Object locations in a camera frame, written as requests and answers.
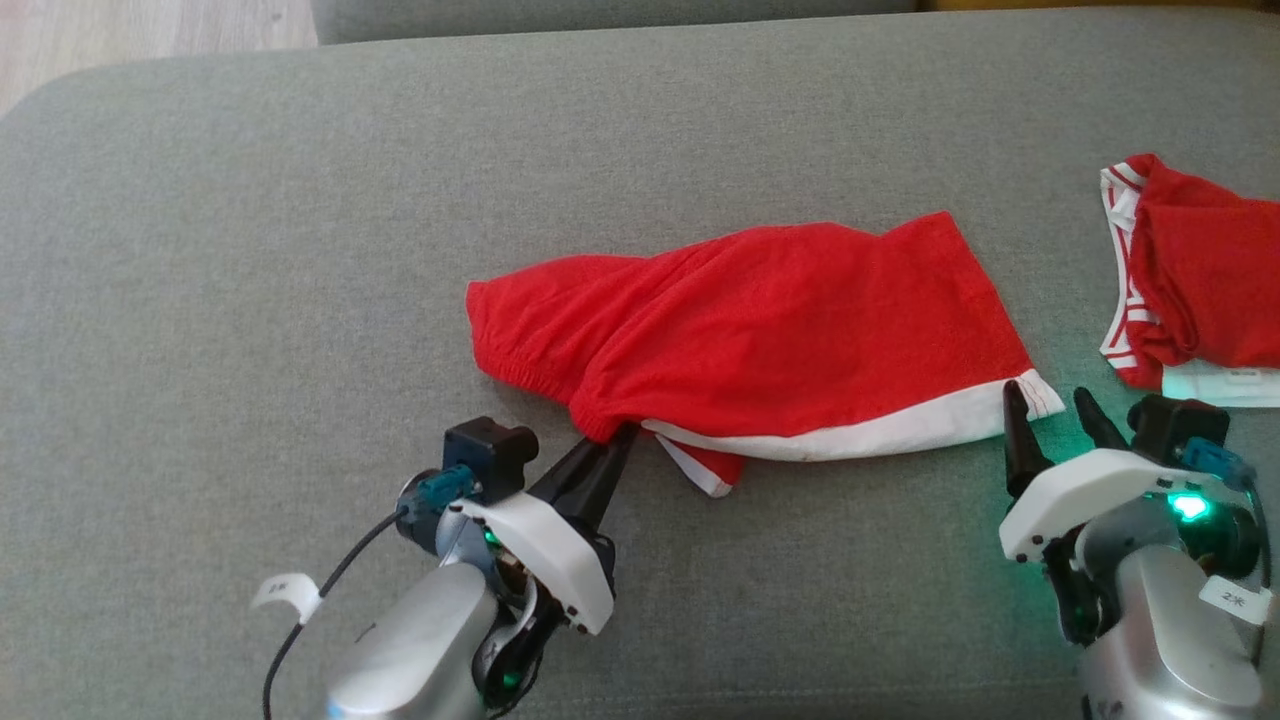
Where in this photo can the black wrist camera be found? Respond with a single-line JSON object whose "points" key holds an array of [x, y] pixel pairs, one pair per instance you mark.
{"points": [[490, 455], [1175, 425]]}

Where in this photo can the red white basketball jersey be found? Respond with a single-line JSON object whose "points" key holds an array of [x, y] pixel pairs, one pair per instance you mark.
{"points": [[1210, 270]]}

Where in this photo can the grey sofa seat cushion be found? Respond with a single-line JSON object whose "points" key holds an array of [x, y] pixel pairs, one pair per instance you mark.
{"points": [[400, 250]]}

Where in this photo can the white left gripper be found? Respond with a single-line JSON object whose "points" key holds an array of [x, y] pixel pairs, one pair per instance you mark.
{"points": [[560, 560]]}

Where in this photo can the red shorts with white hem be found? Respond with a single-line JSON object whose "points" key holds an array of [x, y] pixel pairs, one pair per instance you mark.
{"points": [[780, 330]]}

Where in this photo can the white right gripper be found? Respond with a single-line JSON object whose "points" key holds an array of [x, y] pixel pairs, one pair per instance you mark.
{"points": [[1080, 480]]}

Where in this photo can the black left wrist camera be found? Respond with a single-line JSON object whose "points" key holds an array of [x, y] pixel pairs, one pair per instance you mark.
{"points": [[490, 455]]}

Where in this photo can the grey sofa back cushion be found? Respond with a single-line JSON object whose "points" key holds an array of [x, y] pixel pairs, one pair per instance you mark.
{"points": [[600, 15]]}

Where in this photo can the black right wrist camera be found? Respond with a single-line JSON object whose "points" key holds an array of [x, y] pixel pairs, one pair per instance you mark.
{"points": [[1175, 425]]}

